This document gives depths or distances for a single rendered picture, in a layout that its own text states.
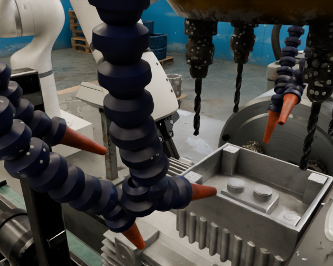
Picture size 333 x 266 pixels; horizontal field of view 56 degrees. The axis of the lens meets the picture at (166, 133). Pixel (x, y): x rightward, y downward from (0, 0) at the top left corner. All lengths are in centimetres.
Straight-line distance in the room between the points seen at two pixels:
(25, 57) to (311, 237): 93
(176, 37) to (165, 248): 710
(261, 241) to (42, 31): 89
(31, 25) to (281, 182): 84
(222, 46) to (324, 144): 623
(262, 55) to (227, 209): 606
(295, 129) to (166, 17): 708
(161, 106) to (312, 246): 28
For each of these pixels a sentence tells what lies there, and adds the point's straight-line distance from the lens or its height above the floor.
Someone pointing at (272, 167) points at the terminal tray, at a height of 113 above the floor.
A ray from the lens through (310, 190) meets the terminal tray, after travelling 34.
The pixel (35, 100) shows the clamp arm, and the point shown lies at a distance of 29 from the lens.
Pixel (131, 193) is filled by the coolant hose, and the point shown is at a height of 121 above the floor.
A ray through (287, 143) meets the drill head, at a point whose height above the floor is 109.
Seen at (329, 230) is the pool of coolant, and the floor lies 115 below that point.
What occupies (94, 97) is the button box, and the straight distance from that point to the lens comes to 83.
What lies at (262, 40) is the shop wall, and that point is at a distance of 628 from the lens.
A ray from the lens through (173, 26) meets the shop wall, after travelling 740.
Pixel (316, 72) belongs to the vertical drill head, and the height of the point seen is 127.
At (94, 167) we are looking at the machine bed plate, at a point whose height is 80.
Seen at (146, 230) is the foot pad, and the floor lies 108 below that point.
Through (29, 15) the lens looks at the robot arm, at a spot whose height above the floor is 125.
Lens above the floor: 131
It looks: 25 degrees down
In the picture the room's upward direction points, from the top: straight up
